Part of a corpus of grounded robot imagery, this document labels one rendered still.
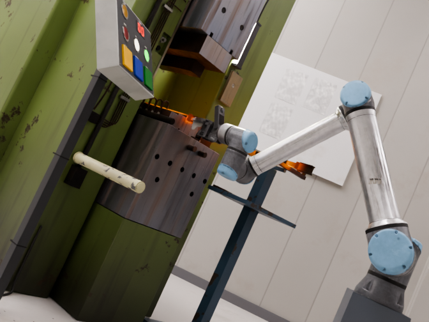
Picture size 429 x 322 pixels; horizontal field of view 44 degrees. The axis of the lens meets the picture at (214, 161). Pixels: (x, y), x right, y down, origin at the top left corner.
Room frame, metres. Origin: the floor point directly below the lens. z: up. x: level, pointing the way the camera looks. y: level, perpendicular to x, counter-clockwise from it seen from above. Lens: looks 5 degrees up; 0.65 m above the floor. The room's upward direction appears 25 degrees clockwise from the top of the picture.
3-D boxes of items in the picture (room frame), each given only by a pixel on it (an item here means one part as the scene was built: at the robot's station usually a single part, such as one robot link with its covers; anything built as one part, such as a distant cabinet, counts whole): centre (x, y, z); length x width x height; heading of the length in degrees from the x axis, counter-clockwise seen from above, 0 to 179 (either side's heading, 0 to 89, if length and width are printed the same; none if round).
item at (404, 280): (2.03, -0.79, 0.79); 0.17 x 0.15 x 0.18; 153
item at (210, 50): (2.56, 0.35, 1.32); 0.42 x 0.20 x 0.10; 47
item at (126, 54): (1.82, 0.43, 1.01); 0.07 x 0.05 x 0.07; 162
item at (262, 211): (2.72, -0.27, 0.76); 0.40 x 0.30 x 0.02; 131
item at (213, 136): (2.32, 0.06, 0.97); 0.12 x 0.08 x 0.09; 47
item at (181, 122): (2.56, 0.35, 0.96); 0.42 x 0.20 x 0.09; 47
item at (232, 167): (2.21, -0.07, 0.86); 0.12 x 0.09 x 0.12; 153
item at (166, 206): (2.61, 0.32, 0.69); 0.56 x 0.38 x 0.45; 47
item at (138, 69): (1.91, 0.40, 1.01); 0.07 x 0.05 x 0.07; 162
